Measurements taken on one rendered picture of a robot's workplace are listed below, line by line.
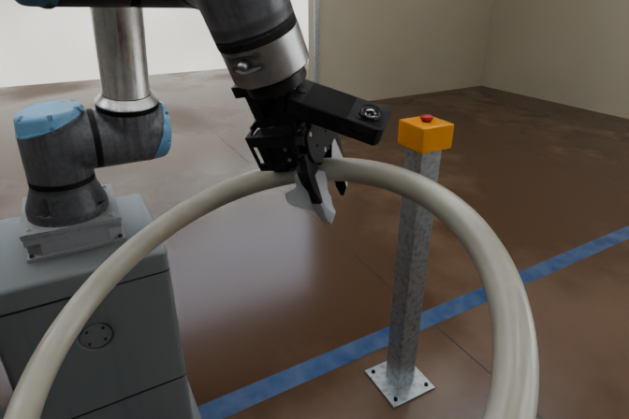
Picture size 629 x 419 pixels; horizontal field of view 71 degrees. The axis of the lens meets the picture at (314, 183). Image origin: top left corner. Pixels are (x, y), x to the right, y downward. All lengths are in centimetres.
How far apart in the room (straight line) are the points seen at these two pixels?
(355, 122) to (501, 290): 23
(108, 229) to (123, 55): 43
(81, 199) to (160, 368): 52
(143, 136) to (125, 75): 15
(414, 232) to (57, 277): 102
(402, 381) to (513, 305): 157
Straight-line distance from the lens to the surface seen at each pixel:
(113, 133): 119
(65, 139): 118
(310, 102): 50
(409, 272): 158
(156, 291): 124
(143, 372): 140
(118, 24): 112
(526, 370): 35
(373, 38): 623
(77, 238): 125
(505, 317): 37
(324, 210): 56
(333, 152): 58
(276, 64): 47
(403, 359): 185
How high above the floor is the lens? 145
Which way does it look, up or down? 24 degrees down
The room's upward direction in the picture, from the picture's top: straight up
